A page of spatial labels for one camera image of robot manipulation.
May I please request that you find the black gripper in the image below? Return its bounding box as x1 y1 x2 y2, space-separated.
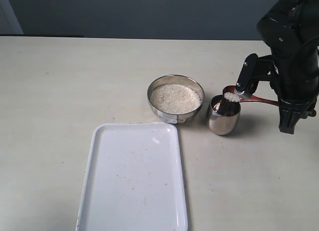
235 46 319 134

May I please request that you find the brown wooden spoon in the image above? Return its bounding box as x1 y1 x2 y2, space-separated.
223 85 279 106

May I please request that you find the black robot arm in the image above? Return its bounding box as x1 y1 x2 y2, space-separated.
235 0 319 134

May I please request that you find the small steel cup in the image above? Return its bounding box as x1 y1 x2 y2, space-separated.
205 95 241 136

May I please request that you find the steel bowl of rice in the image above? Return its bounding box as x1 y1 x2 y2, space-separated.
147 75 205 124

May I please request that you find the white plastic tray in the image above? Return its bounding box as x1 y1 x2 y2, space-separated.
75 122 188 231

